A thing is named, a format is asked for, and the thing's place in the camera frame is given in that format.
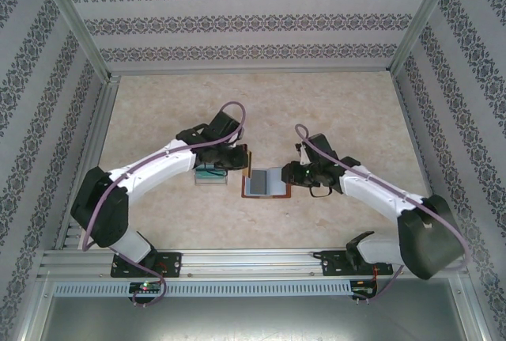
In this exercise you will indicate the wide aluminium mounting rail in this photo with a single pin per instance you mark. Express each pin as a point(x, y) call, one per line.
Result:
point(253, 262)

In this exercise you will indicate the small circuit board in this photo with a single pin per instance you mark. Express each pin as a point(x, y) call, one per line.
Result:
point(364, 291)
point(146, 287)

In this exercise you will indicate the aluminium slotted floor rail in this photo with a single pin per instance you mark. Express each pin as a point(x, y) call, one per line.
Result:
point(99, 127)

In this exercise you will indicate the brown leather card holder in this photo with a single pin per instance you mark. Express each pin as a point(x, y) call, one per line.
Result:
point(276, 183)

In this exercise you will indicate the dark gray credit card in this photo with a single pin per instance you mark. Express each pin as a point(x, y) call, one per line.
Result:
point(259, 181)

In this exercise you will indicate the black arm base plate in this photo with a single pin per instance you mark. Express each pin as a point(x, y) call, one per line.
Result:
point(332, 264)
point(172, 264)

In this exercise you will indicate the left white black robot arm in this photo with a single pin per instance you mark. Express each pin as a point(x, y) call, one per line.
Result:
point(158, 165)

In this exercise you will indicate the teal credit card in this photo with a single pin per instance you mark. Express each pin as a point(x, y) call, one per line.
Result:
point(203, 175)

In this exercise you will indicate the aluminium frame crossbar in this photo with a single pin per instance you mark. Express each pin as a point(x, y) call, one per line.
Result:
point(253, 70)

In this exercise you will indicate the aluminium frame post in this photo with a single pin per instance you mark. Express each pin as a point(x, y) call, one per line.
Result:
point(476, 309)
point(425, 16)
point(73, 16)
point(33, 309)

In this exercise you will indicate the gray metal sheet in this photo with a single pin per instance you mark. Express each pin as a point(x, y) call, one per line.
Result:
point(253, 321)

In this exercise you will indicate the orange credit card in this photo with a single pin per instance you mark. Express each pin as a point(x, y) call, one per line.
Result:
point(249, 167)

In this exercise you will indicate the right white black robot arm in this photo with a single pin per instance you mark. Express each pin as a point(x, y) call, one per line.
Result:
point(379, 194)

